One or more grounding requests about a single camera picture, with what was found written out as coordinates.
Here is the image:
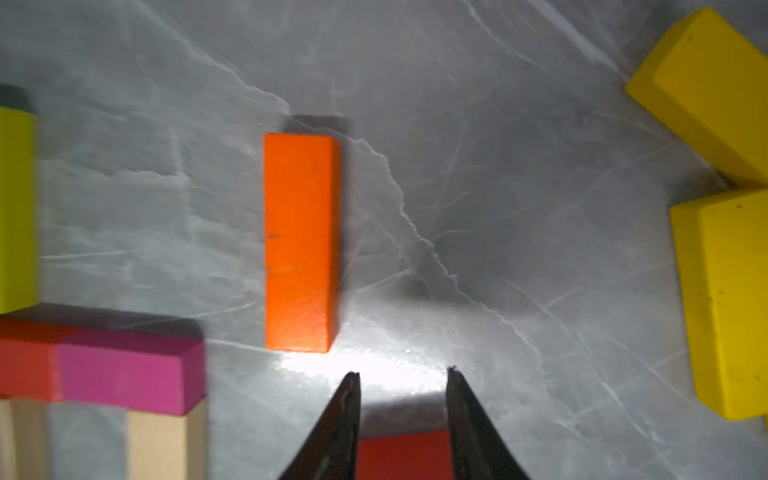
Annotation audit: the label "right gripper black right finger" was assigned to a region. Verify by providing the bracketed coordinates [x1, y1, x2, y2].
[446, 367, 530, 480]

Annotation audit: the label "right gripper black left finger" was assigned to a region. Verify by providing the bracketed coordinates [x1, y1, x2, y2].
[279, 372, 361, 480]

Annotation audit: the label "natural wood block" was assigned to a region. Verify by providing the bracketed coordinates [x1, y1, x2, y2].
[1, 398, 51, 480]
[125, 398, 208, 480]

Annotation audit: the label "magenta block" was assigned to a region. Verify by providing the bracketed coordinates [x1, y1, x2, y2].
[57, 329, 206, 415]

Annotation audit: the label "orange block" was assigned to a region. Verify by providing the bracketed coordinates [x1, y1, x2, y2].
[263, 133, 341, 353]

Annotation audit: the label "small red block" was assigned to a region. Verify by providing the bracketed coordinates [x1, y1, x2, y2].
[1, 318, 81, 403]

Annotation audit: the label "long yellow block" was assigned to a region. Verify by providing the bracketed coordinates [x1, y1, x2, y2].
[1, 107, 38, 313]

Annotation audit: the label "yellow block at pile top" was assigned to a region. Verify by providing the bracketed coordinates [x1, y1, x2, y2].
[625, 7, 767, 188]

